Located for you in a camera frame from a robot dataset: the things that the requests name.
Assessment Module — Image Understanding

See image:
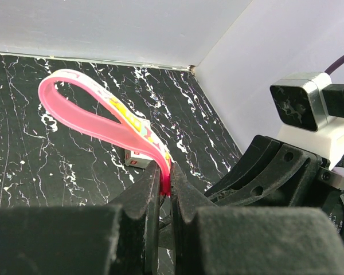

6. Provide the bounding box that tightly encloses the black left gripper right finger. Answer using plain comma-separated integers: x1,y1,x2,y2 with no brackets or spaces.
171,165,344,274

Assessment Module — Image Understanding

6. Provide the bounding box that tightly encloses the small white red box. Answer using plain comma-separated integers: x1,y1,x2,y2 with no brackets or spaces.
124,149,152,169

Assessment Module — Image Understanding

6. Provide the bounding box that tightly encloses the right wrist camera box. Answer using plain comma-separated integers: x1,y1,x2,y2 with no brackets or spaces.
269,72,332,132

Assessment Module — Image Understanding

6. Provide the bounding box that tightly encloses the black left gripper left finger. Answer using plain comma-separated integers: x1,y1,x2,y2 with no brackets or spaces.
0,162,161,274

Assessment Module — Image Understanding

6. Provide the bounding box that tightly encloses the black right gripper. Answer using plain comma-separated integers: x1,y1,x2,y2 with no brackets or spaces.
204,125,344,242

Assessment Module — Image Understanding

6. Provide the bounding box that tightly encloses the pink keyring strap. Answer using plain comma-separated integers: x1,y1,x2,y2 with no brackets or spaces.
37,68,173,197

